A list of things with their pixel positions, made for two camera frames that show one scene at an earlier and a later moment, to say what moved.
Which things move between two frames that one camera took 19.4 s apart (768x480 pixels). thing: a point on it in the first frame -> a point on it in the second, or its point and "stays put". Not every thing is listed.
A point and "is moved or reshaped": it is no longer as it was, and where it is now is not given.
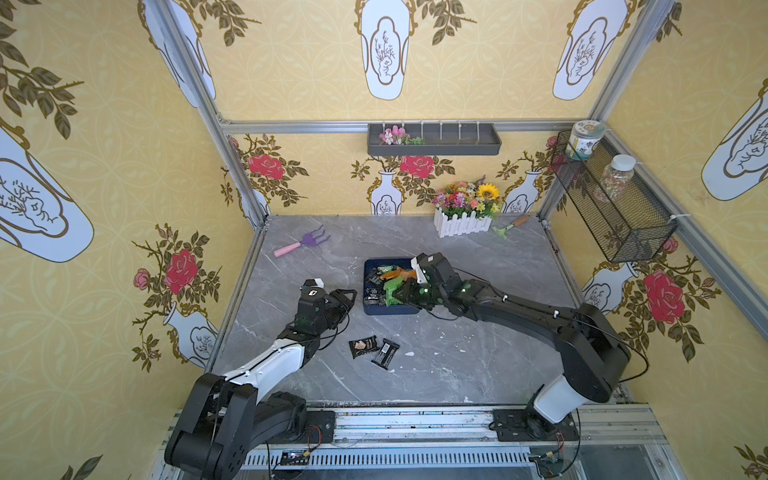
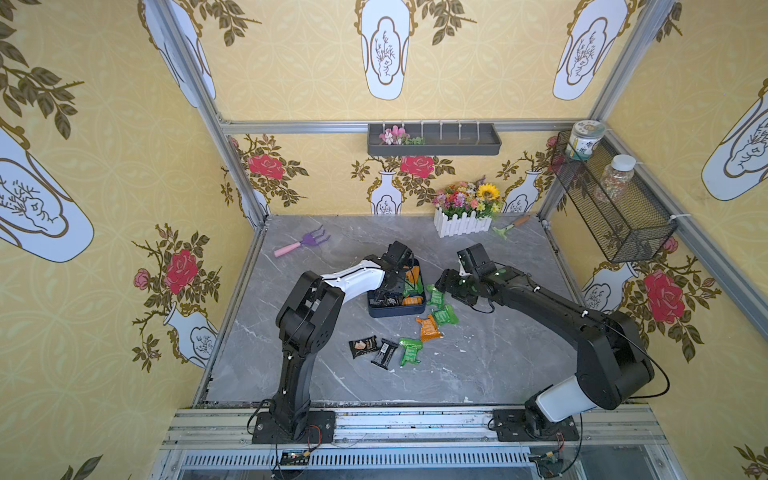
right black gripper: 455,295 -> 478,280
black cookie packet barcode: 386,353 stays put
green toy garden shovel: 503,230 stays put
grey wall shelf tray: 433,139 stays put
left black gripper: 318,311 -> 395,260
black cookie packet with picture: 365,345 stays put
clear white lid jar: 616,177 stays put
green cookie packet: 389,286 is moved or reshaped
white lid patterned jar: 582,135 stays put
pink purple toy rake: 308,239 stays put
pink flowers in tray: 397,136 stays put
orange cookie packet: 399,272 is moved or reshaped
